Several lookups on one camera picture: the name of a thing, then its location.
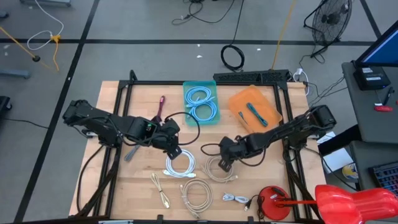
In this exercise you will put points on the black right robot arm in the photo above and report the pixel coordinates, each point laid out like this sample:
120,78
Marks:
286,132

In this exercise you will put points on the grey metal floor foot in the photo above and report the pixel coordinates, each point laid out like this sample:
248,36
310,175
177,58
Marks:
14,73
46,2

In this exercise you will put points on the orange translucent plastic bin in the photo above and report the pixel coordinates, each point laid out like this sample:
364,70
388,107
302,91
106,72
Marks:
264,105

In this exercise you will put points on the dark pen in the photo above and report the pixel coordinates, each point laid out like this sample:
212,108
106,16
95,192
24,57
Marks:
387,96

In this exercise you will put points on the black caster base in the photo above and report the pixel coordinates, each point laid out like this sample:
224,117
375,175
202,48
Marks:
3,107

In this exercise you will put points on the black computer monitor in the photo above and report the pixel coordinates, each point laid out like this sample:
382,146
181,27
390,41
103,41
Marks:
382,49

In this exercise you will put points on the black floor fan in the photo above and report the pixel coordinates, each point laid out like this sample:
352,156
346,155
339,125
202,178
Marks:
331,18

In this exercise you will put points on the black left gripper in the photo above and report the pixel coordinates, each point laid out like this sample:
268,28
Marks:
168,137

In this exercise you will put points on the grey desk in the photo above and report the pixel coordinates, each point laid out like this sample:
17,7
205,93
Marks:
363,155
367,118

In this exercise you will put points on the red desk lamp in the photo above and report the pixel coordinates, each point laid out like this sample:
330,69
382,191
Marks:
351,205

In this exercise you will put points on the red marker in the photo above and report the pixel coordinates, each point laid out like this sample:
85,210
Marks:
384,108

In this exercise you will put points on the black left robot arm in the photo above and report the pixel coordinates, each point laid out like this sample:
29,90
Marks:
102,121

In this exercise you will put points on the white paper sheet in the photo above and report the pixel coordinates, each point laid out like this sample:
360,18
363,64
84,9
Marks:
337,160

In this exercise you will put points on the teal translucent plastic bin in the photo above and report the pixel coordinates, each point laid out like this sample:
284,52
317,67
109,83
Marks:
214,87

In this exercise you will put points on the yellow and blue disc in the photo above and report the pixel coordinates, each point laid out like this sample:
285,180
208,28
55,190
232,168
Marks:
350,171

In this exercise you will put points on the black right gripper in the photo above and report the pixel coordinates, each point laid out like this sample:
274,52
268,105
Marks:
231,149

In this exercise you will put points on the black box with labels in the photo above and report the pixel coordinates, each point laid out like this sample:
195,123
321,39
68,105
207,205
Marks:
371,77

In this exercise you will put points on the white power adapter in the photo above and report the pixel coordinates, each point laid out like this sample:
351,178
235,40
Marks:
299,72

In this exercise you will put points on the backlit black keyboard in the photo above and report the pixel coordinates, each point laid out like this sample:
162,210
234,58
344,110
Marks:
387,179

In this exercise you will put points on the black round floor puck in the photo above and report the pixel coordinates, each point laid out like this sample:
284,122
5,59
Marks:
36,58

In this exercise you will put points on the black aluminium table frame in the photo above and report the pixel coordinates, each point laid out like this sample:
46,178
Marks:
155,82

